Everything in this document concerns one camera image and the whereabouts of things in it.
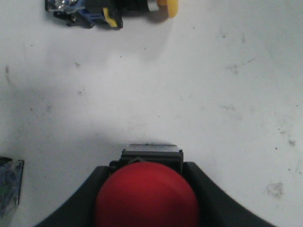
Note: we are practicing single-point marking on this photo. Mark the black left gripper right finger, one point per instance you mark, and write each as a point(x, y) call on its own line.
point(217, 208)

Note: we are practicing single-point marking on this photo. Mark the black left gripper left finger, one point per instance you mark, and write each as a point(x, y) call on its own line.
point(78, 210)

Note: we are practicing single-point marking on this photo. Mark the red push button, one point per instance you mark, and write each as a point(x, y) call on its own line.
point(145, 188)

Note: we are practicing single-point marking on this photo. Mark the green push button rear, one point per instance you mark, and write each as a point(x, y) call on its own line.
point(11, 174)

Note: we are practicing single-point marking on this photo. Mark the yellow push button lying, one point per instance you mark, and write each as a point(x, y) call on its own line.
point(88, 13)

